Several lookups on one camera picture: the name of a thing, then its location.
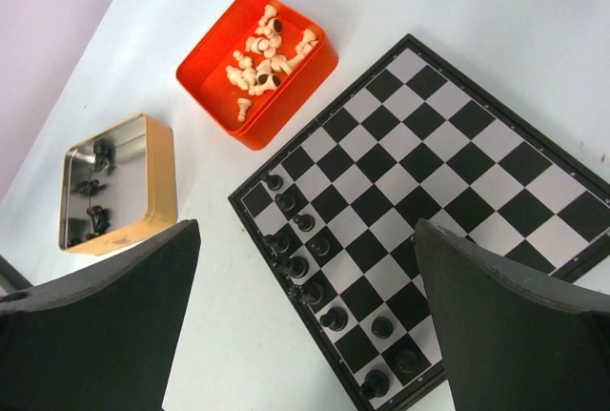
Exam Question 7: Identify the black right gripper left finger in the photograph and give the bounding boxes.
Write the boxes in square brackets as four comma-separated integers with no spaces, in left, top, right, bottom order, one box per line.
[1,219,201,410]

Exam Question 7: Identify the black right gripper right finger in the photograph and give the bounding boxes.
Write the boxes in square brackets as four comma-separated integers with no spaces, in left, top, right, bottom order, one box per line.
[415,219,609,410]

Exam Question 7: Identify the black chess piece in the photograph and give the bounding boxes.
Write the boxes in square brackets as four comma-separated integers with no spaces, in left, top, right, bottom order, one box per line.
[263,233,291,255]
[290,282,325,305]
[271,256,309,278]
[395,349,419,374]
[319,307,349,332]

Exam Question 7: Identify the black pawn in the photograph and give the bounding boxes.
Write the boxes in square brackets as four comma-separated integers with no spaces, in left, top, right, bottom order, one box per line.
[260,173,283,192]
[371,316,394,339]
[293,214,315,232]
[310,236,330,257]
[274,193,296,213]

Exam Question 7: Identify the pile of black chess pieces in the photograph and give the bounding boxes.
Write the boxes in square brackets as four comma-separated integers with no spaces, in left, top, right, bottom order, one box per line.
[67,138,115,247]

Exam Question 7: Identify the pile of white chess pieces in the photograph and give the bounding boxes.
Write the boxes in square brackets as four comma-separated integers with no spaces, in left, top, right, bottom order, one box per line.
[225,4,318,123]

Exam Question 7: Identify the gold metal tin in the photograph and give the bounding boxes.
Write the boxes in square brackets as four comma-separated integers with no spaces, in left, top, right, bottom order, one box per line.
[58,113,178,256]

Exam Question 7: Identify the black and white chessboard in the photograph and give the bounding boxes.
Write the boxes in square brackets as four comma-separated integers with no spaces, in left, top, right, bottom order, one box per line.
[229,35,609,410]

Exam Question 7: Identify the red plastic tray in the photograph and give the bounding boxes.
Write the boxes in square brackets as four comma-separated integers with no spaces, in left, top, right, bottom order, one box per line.
[176,0,338,150]

